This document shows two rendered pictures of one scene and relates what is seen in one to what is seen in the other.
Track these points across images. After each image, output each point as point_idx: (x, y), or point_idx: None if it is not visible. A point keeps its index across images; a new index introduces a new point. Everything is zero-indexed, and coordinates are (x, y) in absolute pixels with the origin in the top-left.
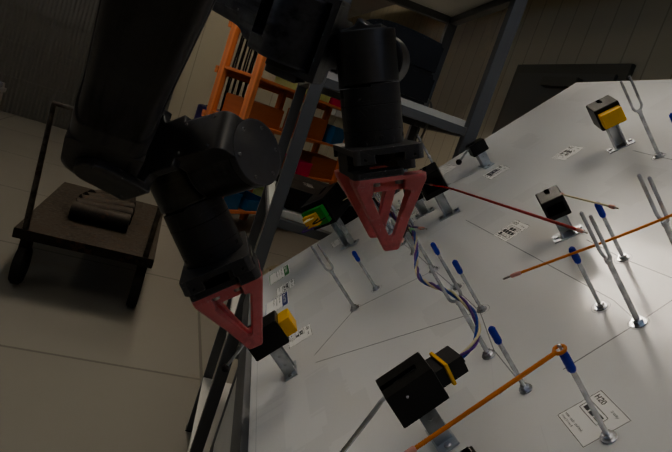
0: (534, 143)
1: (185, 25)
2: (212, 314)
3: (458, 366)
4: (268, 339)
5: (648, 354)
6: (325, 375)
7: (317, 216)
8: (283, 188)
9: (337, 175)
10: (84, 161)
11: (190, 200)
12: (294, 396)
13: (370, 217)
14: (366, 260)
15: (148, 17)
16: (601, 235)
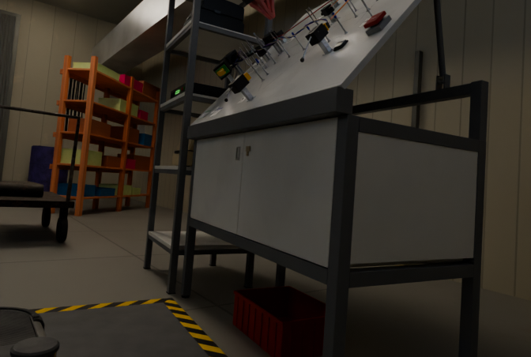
0: (301, 28)
1: None
2: (262, 1)
3: (327, 24)
4: (242, 81)
5: (374, 9)
6: (269, 86)
7: (224, 69)
8: (191, 79)
9: None
10: None
11: None
12: (261, 95)
13: None
14: (253, 79)
15: None
16: None
